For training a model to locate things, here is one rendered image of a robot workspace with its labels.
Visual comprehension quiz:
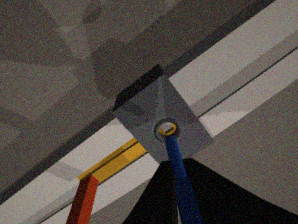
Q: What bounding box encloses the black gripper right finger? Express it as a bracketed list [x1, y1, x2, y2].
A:
[182, 159, 298, 224]

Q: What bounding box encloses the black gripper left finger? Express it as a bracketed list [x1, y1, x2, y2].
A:
[122, 161, 178, 224]

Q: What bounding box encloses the blue pin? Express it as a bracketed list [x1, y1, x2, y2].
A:
[165, 136, 204, 224]

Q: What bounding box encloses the aluminum slotted rail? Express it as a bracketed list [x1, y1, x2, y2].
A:
[0, 0, 298, 224]

